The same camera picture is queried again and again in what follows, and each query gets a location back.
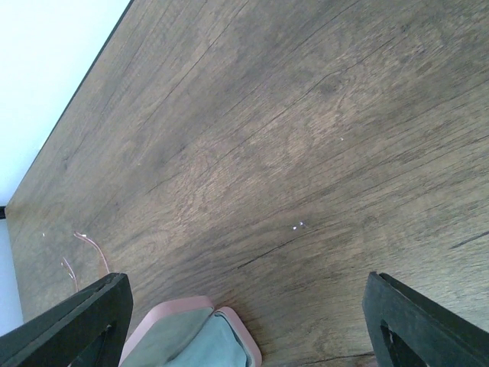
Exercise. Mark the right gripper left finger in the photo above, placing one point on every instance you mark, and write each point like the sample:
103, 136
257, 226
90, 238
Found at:
89, 328

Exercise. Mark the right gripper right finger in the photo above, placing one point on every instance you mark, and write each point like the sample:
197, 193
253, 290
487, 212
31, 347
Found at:
408, 329

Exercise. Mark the blue cleaning cloth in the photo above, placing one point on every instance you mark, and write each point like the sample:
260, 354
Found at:
194, 338

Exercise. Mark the orange sunglasses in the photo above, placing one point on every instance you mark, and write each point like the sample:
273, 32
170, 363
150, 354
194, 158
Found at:
86, 261

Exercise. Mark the pink glasses case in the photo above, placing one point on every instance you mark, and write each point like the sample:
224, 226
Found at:
198, 303

